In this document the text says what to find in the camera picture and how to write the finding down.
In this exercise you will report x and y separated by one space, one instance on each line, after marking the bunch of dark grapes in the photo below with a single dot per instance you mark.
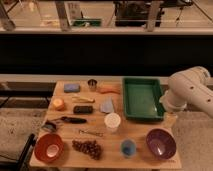
91 148

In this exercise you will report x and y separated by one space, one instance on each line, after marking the yellow banana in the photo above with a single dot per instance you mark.
83 100

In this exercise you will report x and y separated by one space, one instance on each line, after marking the orange carrot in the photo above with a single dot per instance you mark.
108 90

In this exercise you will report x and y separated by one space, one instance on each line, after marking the blue plastic cup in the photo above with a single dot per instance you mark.
128 148

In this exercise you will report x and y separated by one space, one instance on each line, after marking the blue sponge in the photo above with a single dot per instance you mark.
71 88

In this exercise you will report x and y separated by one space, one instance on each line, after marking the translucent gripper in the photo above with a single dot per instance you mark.
170 120

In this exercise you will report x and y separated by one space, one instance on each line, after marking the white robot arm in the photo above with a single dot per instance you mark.
187 87

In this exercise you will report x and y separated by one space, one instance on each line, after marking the small metal cup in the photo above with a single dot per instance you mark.
92 83

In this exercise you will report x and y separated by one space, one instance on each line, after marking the green plastic tray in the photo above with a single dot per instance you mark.
141 99

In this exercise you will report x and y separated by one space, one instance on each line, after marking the grey blue cloth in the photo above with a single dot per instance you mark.
107 106

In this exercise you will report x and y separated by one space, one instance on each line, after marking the purple bowl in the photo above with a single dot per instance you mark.
161 144

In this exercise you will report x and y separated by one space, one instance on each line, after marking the orange fruit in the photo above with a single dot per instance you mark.
58 104

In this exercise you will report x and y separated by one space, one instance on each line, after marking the orange bowl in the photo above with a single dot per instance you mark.
48 148

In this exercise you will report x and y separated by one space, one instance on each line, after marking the black dish brush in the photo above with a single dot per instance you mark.
52 125

